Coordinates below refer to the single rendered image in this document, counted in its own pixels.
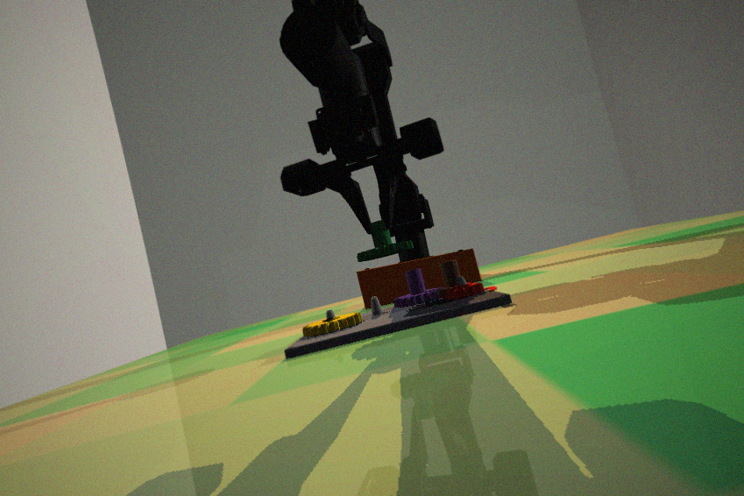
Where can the purple gear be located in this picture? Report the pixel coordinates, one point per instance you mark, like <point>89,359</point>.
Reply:
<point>418,293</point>

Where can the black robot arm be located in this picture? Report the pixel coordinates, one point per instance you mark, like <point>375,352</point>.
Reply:
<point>317,39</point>

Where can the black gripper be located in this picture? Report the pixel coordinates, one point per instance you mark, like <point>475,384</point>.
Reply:
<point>421,139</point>

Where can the red gear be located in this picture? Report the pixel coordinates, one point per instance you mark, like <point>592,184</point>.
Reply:
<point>464,290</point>

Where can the green gear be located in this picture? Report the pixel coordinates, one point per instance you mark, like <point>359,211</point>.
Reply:
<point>383,243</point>

